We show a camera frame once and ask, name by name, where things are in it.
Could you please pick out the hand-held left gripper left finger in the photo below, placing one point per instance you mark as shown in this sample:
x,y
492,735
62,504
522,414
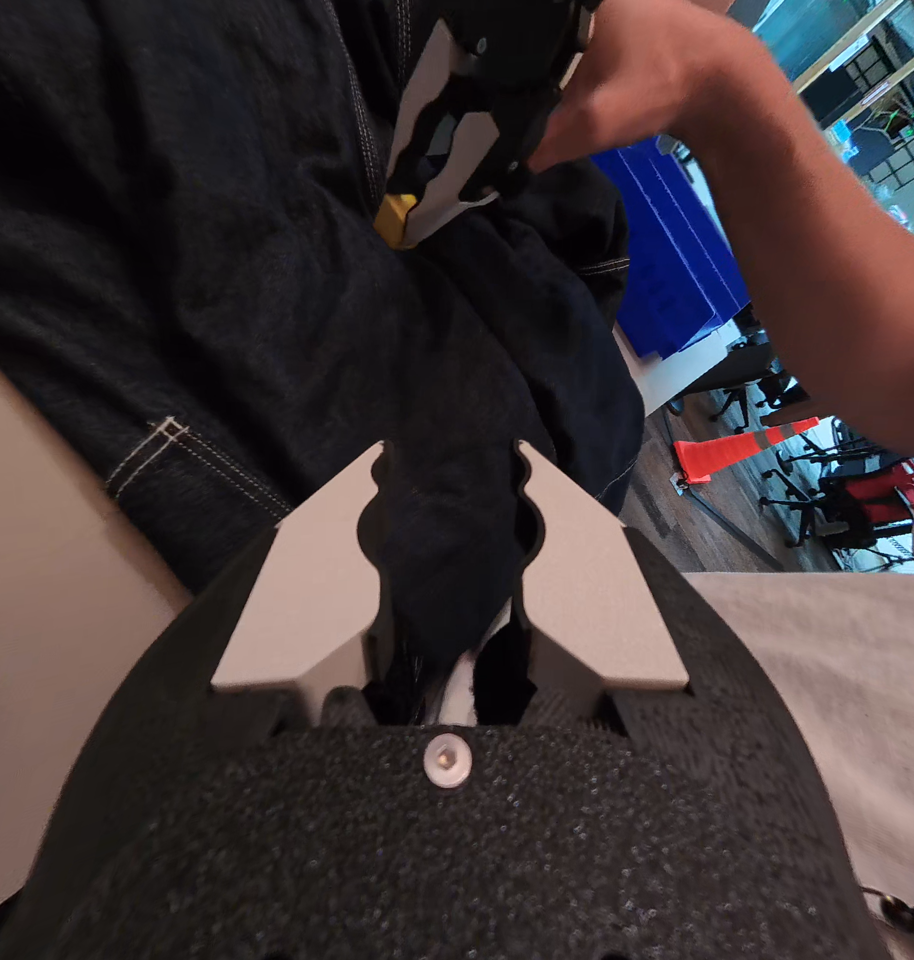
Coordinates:
x,y
307,600

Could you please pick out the dark denim pants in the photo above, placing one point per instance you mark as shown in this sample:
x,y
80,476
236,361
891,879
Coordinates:
x,y
202,262

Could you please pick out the person's right forearm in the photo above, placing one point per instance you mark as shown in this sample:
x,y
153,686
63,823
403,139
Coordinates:
x,y
824,262

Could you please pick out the blue plastic bin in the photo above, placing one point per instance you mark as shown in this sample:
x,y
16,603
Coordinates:
x,y
674,255

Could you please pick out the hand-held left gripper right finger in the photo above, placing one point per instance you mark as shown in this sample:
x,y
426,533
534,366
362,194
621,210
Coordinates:
x,y
599,600

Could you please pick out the black office chair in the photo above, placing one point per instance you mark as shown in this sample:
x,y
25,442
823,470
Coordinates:
x,y
794,499

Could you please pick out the red office chair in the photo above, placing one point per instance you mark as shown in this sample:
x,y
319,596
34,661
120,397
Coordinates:
x,y
873,499

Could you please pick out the orange traffic cone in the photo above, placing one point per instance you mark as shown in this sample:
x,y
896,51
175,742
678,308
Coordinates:
x,y
734,450

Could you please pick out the person's white shirt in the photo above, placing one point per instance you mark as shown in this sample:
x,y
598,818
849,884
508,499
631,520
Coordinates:
x,y
839,675

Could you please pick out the yellow wooden block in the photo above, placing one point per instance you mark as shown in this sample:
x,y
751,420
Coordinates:
x,y
394,217

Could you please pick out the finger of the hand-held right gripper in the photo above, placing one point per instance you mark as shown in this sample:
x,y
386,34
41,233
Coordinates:
x,y
419,82
468,157

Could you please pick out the person's right hand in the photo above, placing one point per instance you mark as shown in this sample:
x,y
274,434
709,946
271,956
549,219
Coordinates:
x,y
651,67

